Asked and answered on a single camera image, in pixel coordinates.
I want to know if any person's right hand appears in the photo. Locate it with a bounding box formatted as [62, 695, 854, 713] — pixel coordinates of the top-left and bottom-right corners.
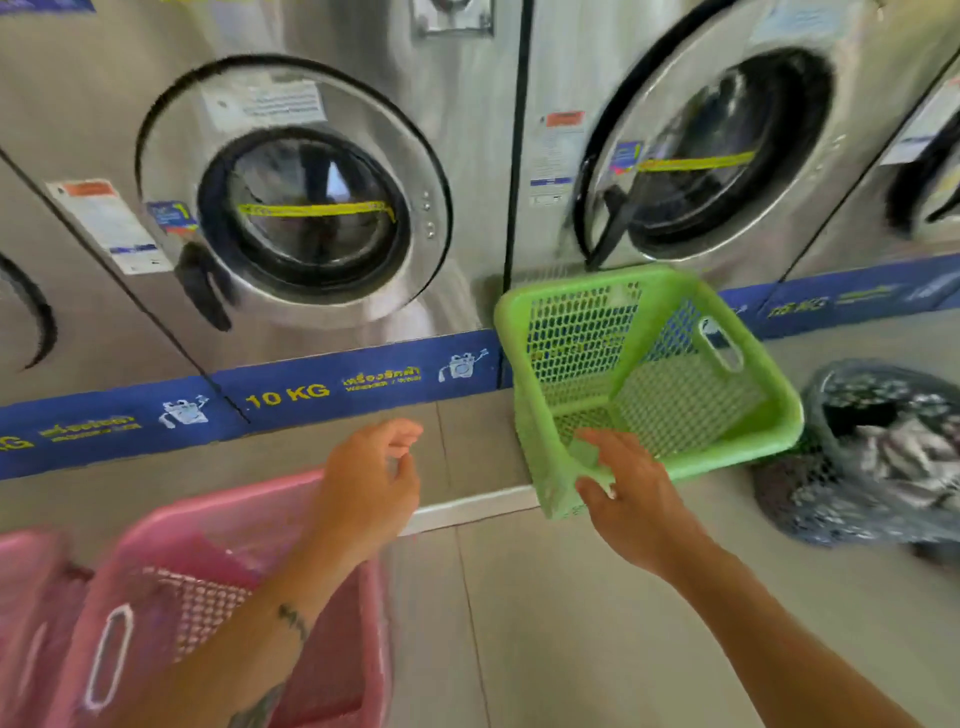
[573, 427, 714, 583]

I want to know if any person's left hand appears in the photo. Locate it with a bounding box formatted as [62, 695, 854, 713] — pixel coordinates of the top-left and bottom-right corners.
[303, 416, 427, 571]

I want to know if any green plastic laundry basket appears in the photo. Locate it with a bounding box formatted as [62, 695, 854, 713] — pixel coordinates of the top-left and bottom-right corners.
[493, 263, 806, 521]

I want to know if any pink plastic laundry basket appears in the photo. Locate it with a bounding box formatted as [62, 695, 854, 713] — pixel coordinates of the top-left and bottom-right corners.
[41, 468, 395, 728]
[0, 528, 84, 728]

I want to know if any grey patterned laundry basket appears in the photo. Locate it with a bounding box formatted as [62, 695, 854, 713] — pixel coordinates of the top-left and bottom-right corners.
[752, 358, 960, 564]

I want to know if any large steel washing machine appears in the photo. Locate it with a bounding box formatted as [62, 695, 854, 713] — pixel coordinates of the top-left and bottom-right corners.
[503, 0, 960, 335]
[779, 59, 960, 331]

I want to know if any large round washing machine door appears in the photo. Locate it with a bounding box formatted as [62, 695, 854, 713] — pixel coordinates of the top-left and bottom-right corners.
[884, 112, 960, 241]
[573, 0, 890, 273]

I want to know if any person's right forearm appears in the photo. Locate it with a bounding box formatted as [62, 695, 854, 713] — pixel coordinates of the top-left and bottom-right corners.
[671, 543, 928, 728]

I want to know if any person's left forearm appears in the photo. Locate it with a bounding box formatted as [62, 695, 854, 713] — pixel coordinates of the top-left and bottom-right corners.
[116, 524, 388, 728]

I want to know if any pile of clothes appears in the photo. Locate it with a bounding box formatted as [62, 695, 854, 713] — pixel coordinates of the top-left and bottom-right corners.
[821, 374, 960, 511]

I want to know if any steel coin lock panel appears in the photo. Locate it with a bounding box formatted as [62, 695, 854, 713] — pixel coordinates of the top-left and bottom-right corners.
[410, 0, 496, 37]

